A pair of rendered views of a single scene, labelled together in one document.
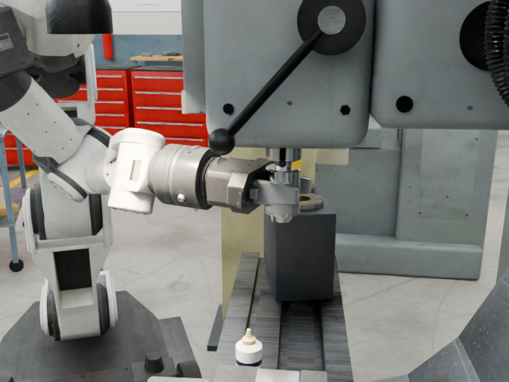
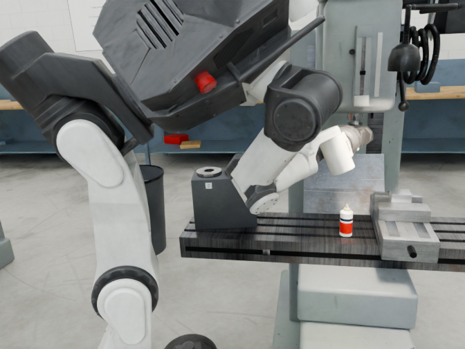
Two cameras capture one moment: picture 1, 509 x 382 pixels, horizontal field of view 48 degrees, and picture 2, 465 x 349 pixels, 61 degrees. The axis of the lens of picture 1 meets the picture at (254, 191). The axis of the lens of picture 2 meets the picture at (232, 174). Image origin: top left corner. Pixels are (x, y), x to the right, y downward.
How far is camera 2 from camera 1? 1.55 m
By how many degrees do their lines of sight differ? 78
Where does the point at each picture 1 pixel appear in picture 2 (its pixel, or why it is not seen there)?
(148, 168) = (349, 142)
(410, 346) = (60, 309)
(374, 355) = (56, 329)
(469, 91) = not seen: hidden behind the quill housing
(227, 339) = (299, 239)
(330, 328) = (286, 215)
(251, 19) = not seen: hidden behind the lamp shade
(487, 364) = (332, 182)
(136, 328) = not seen: outside the picture
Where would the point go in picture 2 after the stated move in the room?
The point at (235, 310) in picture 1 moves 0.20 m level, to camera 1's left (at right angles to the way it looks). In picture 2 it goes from (266, 238) to (264, 271)
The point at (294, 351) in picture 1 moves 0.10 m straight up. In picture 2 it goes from (308, 224) to (308, 197)
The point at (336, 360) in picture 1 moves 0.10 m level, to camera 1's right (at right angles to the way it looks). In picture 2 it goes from (315, 215) to (312, 205)
